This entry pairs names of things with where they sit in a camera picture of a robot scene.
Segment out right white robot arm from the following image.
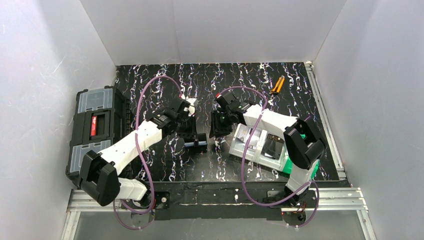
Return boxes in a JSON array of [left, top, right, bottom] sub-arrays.
[[209, 92, 328, 196]]

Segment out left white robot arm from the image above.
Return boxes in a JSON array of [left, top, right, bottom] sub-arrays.
[[76, 96, 207, 206]]

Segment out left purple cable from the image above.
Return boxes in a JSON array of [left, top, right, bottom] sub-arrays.
[[112, 75, 186, 231]]

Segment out orange black utility knife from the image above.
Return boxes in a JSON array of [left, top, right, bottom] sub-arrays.
[[270, 75, 285, 95]]

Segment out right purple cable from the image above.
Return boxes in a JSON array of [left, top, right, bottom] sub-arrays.
[[218, 86, 321, 229]]

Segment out purple cable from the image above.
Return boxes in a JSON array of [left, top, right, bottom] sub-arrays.
[[218, 86, 321, 229], [112, 75, 186, 231]]

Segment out black cards in middle bin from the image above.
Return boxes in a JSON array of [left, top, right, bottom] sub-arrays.
[[261, 134, 285, 160]]

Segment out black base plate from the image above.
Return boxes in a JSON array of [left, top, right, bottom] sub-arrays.
[[154, 181, 317, 221]]

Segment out green bin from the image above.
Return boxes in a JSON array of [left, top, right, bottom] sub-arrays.
[[284, 133, 325, 179]]

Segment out black tool box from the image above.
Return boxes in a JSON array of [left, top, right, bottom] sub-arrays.
[[65, 86, 134, 186]]

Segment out grey bin left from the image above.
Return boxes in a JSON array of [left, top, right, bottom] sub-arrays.
[[229, 124, 268, 163]]

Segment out grey bin middle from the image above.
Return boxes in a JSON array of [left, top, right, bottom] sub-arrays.
[[256, 130, 289, 172]]

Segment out grey bin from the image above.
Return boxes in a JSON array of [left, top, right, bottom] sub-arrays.
[[229, 124, 268, 163], [256, 130, 289, 172]]

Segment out white cards in left bin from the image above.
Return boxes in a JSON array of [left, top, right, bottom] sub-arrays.
[[236, 129, 263, 153]]

